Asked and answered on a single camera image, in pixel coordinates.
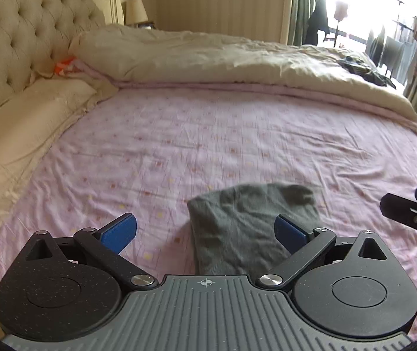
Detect black chair with clothes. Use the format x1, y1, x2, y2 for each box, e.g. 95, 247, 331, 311
302, 0, 348, 46

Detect orange patterned cloth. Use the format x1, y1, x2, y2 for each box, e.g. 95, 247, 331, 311
54, 56, 80, 77

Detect bedside lamp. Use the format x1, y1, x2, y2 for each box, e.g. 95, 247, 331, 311
125, 0, 155, 29

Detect cream pillow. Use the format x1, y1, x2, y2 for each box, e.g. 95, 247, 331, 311
0, 76, 100, 240

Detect beige duvet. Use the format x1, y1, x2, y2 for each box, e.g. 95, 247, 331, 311
69, 25, 417, 122

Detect grey argyle knit sweater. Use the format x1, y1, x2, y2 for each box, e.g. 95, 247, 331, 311
187, 183, 320, 281

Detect green curtain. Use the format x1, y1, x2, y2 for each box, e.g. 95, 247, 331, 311
287, 0, 317, 46

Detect dark clothes on duvet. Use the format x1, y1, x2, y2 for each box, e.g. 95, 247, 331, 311
337, 56, 396, 89

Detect hanging laundry on rack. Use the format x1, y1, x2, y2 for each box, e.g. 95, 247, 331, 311
365, 0, 417, 86

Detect pink patterned bed sheet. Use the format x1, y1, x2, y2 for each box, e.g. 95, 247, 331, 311
0, 86, 417, 338

